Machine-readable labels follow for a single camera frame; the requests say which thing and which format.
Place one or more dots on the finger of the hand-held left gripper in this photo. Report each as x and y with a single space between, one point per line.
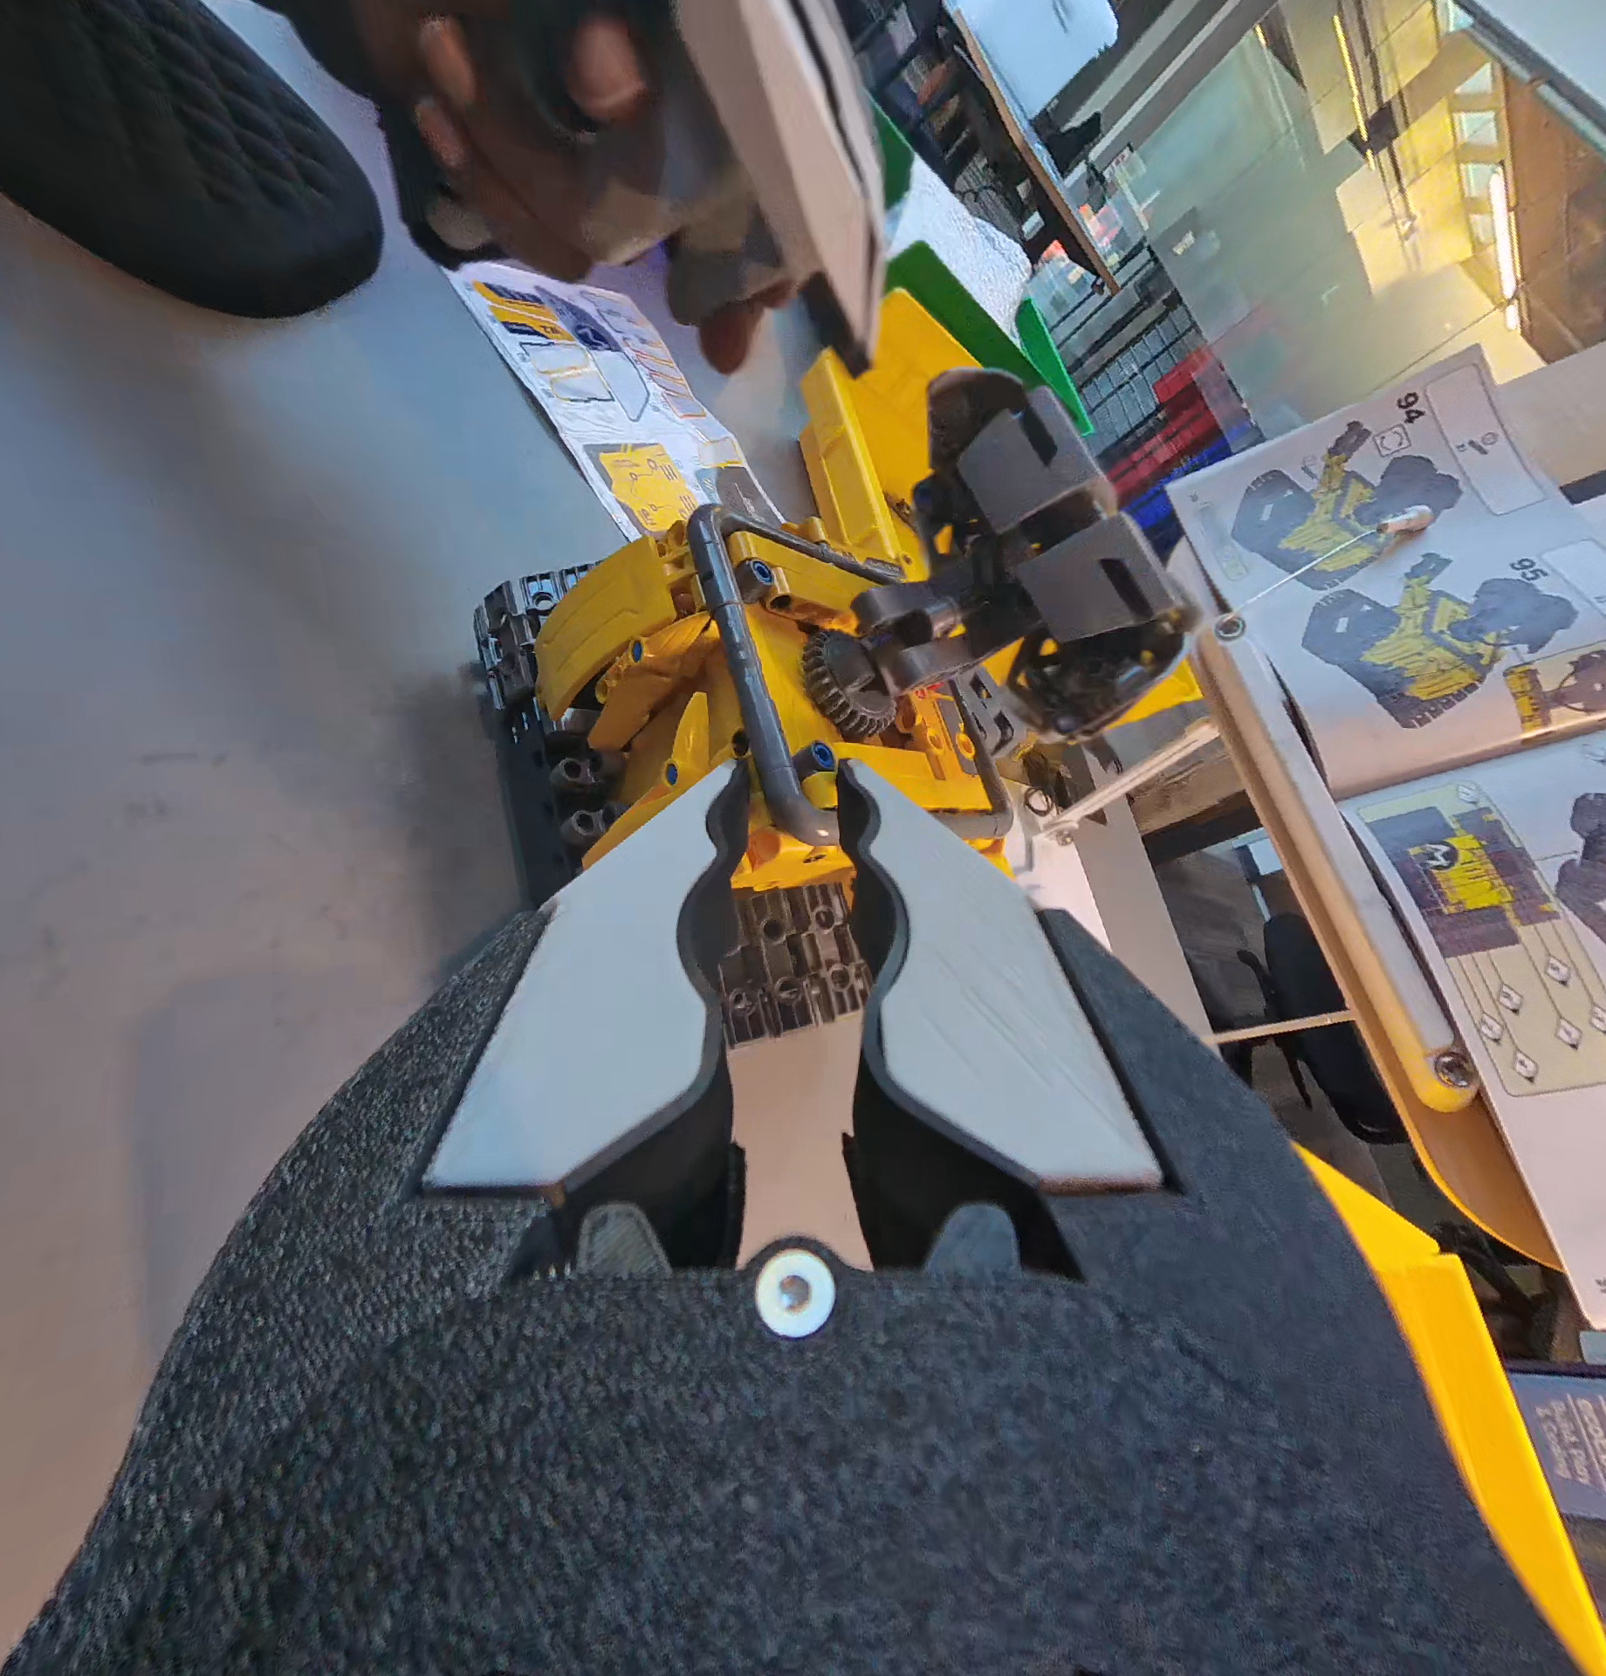
789 131
855 78

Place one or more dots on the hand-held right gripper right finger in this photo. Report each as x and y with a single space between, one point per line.
1012 1047

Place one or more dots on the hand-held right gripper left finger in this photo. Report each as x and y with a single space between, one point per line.
579 1047

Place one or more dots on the white sticker sheet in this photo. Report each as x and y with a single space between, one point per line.
579 380

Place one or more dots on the yellow tracked brick robot model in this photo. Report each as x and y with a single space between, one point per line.
618 654

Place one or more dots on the grey robot model head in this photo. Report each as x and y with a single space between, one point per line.
1077 562

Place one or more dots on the robot model instruction booklet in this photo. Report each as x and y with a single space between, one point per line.
1404 654

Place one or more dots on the wooden background desk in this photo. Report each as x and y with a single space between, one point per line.
1024 156

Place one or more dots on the clear bubble wrap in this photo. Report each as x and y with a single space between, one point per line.
973 235

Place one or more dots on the green storage bin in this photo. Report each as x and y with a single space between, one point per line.
946 301

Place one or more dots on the yellow plastic storage bin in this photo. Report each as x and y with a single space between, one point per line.
867 431
1470 1374

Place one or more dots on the stacked red blue bins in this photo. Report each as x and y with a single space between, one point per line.
1182 419

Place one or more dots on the blue printed cardboard box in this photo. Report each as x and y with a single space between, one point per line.
1582 1453

